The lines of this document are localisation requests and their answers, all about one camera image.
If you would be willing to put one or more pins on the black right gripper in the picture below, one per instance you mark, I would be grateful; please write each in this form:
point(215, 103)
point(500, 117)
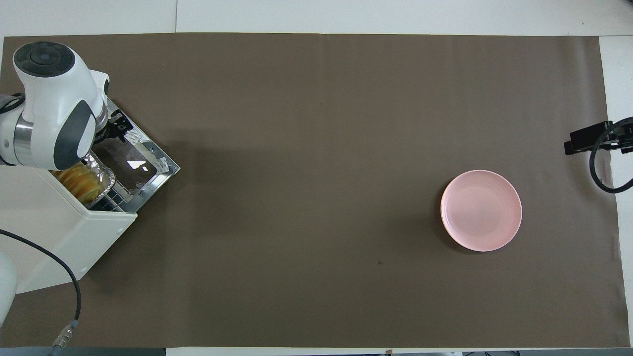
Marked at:
point(623, 137)

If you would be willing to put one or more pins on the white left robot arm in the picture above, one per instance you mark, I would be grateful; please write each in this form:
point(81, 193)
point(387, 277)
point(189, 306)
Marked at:
point(49, 99)

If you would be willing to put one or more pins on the white toaster oven body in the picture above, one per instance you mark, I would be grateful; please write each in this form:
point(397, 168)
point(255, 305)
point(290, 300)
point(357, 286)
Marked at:
point(44, 232)

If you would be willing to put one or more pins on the brown table mat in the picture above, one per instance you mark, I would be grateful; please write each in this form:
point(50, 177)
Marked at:
point(316, 148)

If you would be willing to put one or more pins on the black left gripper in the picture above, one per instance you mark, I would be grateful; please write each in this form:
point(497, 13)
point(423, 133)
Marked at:
point(108, 129)

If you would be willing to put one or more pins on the pink round plate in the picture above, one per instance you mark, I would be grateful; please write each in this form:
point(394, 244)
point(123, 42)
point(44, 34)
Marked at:
point(480, 210)

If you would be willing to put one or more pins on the sliced yellow bread loaf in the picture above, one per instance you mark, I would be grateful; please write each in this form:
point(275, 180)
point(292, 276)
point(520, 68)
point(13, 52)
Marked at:
point(79, 183)

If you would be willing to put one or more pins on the aluminium foil tray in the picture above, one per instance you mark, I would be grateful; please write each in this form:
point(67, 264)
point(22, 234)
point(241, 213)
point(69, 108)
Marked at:
point(101, 170)

